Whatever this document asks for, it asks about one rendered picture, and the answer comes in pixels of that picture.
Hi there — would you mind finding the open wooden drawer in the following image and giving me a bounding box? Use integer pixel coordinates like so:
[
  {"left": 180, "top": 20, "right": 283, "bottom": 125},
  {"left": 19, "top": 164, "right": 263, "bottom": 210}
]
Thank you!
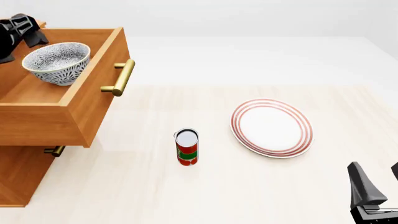
[{"left": 0, "top": 26, "right": 132, "bottom": 149}]

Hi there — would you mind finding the white plate with red rings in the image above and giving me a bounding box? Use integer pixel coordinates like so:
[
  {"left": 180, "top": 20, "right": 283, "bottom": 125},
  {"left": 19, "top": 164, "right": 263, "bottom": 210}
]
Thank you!
[{"left": 229, "top": 97, "right": 315, "bottom": 159}]

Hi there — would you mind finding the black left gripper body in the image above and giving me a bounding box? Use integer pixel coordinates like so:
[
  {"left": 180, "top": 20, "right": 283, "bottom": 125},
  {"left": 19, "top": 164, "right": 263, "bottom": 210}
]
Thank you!
[{"left": 0, "top": 13, "right": 42, "bottom": 42}]

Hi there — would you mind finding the red green food tin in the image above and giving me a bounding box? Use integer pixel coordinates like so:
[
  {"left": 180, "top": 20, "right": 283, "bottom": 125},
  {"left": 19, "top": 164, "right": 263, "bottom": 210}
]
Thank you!
[{"left": 173, "top": 127, "right": 200, "bottom": 167}]

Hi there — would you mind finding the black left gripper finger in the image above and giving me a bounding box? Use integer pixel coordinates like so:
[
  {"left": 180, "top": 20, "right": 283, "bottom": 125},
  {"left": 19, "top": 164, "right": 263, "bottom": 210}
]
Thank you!
[
  {"left": 0, "top": 34, "right": 24, "bottom": 65},
  {"left": 24, "top": 28, "right": 50, "bottom": 49}
]

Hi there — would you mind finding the wooden cabinet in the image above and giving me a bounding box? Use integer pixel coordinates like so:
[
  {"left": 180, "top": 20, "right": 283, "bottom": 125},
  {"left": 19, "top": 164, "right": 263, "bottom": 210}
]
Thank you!
[{"left": 0, "top": 21, "right": 67, "bottom": 208}]

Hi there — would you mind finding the long brass drawer handle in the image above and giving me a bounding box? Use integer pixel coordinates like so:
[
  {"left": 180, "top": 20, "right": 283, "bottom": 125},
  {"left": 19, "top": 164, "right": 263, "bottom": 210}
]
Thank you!
[{"left": 100, "top": 58, "right": 136, "bottom": 97}]

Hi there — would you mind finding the black white patterned bowl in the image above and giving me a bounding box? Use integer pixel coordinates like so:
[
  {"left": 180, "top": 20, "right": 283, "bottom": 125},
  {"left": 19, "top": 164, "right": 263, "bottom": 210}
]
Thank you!
[{"left": 21, "top": 41, "right": 91, "bottom": 87}]

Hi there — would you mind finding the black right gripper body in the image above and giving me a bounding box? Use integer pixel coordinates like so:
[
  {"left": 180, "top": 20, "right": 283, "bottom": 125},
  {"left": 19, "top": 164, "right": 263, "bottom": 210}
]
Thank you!
[{"left": 350, "top": 203, "right": 398, "bottom": 224}]

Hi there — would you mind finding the short brass drawer handle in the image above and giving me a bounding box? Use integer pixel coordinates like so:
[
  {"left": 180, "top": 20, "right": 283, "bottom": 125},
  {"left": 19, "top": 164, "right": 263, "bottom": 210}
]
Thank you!
[{"left": 43, "top": 145, "right": 67, "bottom": 158}]

